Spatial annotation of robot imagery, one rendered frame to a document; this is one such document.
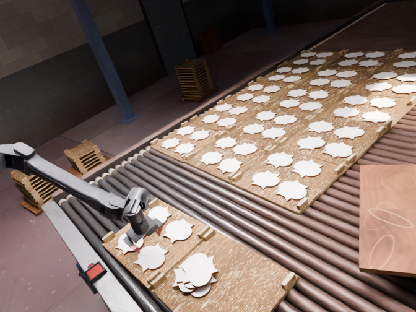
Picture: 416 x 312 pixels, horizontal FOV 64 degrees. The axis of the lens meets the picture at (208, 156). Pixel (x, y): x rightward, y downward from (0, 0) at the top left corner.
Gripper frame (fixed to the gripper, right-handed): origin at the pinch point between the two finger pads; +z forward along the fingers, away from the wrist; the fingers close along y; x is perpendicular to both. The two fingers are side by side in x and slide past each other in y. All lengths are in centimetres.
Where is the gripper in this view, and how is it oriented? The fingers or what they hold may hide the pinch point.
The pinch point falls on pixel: (148, 242)
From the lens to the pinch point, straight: 131.4
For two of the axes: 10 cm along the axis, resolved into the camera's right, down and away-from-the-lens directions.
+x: 7.0, 3.6, -6.2
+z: 1.8, 7.5, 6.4
